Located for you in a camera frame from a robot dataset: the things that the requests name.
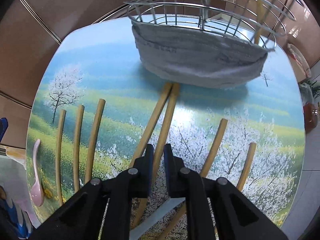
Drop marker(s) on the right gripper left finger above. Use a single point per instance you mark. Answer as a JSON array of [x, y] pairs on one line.
[[101, 209]]

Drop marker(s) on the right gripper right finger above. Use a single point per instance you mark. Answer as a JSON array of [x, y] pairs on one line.
[[216, 209]]

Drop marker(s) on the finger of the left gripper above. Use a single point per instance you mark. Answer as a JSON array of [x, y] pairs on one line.
[[3, 127]]

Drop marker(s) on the pink ceramic spoon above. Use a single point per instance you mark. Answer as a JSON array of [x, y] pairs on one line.
[[36, 191]]

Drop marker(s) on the blue gloved left hand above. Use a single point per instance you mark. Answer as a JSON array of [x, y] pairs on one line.
[[17, 218]]

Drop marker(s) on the cooking oil bottle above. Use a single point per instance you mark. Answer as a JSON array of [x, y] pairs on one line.
[[310, 117]]

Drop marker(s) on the beige trash bin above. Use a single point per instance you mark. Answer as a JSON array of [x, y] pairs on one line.
[[298, 62]]

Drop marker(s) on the grey cloth under basket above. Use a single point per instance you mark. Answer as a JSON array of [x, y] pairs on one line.
[[196, 57]]

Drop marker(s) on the wire utensil holder basket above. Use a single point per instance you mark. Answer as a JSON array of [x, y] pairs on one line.
[[233, 18]]

